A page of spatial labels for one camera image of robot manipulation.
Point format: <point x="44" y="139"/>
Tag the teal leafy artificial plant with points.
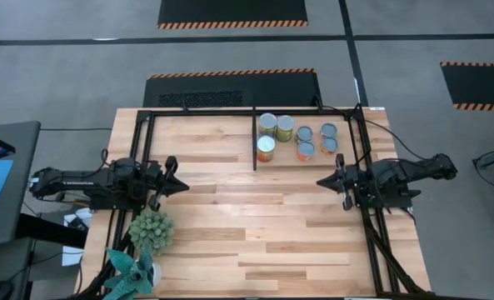
<point x="130" y="275"/>

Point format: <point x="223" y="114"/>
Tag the small orange-label tin can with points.
<point x="329" y="144"/>
<point x="328" y="130"/>
<point x="305" y="149"/>

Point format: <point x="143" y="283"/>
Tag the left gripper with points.
<point x="159" y="179"/>

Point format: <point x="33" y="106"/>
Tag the green succulent ball plant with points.
<point x="151" y="231"/>

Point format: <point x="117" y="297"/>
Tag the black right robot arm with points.
<point x="409" y="171"/>

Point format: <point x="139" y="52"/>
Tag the large orange-label tin can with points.
<point x="266" y="146"/>

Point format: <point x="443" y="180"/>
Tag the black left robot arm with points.
<point x="84" y="181"/>

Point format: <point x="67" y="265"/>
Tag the grey monitor with blue screen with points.
<point x="21" y="179"/>

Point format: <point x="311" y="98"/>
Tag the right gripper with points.
<point x="351" y="183"/>

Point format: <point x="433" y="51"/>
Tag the black hazard-striped floor mat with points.
<point x="230" y="10"/>
<point x="480" y="83"/>
<point x="271" y="89"/>

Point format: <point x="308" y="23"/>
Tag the white paper sheet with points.
<point x="71" y="256"/>

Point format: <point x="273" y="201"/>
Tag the white plant pot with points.
<point x="157" y="273"/>

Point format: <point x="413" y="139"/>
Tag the black desk beam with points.
<point x="51" y="231"/>

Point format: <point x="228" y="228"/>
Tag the grey desk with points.
<point x="1" y="266"/>

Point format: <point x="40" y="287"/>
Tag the small green-label tin can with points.
<point x="304" y="133"/>

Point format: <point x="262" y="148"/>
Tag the black aluminium rig frame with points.
<point x="213" y="112"/>

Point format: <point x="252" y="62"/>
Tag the black floor tape strip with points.
<point x="352" y="54"/>
<point x="188" y="40"/>

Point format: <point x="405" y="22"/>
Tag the large green-label tin can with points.
<point x="285" y="126"/>
<point x="267" y="123"/>

